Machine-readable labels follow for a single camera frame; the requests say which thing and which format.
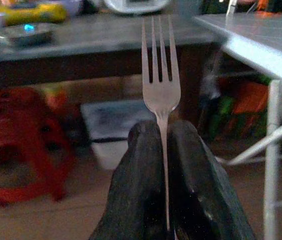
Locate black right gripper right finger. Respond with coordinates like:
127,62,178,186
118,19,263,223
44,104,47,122
168,119,257,240

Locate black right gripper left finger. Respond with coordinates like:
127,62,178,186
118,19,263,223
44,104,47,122
88,119,168,240

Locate silver metal fork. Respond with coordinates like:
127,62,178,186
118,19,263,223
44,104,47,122
140,16,182,232

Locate white storage bin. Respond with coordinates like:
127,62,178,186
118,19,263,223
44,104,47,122
80,99,155,171

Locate green orange bag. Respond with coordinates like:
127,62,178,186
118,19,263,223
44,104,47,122
205,77,272,144

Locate red plastic stool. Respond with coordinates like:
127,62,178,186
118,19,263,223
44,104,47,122
0,87,76,207

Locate dark wooden grey-topped table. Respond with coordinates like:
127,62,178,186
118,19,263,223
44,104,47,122
0,13,226,141

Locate white folding table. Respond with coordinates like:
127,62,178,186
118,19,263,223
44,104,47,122
193,12,282,240

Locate white kitchen appliance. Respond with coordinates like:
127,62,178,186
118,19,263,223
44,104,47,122
103,0,172,15

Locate round metal dish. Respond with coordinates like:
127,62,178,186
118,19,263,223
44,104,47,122
0,22,57,49

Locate yellow plastic package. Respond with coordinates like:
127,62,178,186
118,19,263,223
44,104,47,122
0,2,68,26

